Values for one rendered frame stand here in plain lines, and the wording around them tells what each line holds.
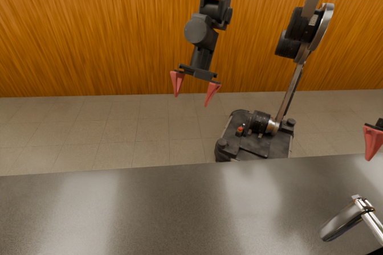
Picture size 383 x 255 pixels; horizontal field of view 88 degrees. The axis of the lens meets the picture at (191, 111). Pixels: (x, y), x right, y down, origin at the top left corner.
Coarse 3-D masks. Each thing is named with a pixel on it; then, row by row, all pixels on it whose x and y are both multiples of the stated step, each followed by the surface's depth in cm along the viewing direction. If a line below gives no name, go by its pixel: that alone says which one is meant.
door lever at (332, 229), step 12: (348, 204) 21; (360, 204) 20; (336, 216) 23; (348, 216) 21; (360, 216) 20; (372, 216) 19; (324, 228) 25; (336, 228) 23; (348, 228) 22; (372, 228) 19; (324, 240) 25
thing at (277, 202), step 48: (0, 192) 46; (48, 192) 46; (96, 192) 47; (144, 192) 48; (192, 192) 48; (240, 192) 49; (288, 192) 49; (336, 192) 50; (0, 240) 39; (48, 240) 39; (96, 240) 40; (144, 240) 40; (192, 240) 40; (240, 240) 41; (288, 240) 41; (336, 240) 42
